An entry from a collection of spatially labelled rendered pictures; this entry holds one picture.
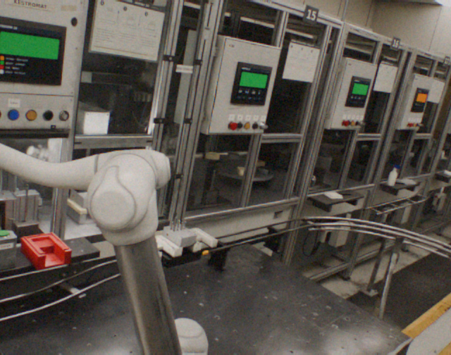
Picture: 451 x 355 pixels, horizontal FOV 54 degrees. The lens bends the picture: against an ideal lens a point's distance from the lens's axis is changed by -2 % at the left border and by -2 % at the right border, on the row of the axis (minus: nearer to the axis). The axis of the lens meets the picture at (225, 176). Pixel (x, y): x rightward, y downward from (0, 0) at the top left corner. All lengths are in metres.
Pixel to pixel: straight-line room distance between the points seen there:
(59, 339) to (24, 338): 0.12
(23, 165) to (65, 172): 0.10
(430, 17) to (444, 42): 0.59
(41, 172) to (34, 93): 0.50
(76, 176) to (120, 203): 0.28
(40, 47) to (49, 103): 0.20
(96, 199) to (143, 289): 0.26
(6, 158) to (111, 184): 0.37
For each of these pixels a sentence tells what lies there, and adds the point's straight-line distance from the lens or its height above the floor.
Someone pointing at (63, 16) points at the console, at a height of 1.76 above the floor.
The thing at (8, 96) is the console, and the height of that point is 1.48.
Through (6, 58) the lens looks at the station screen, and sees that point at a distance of 1.60.
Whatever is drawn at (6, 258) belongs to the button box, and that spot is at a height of 0.95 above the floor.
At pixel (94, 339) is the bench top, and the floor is 0.68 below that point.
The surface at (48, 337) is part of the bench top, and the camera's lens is 1.80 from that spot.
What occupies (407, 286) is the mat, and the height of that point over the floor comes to 0.01.
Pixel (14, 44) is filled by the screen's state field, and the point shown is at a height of 1.65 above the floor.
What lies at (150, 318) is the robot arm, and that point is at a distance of 1.14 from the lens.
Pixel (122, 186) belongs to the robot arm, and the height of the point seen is 1.46.
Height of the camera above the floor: 1.78
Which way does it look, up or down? 16 degrees down
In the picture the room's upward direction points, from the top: 11 degrees clockwise
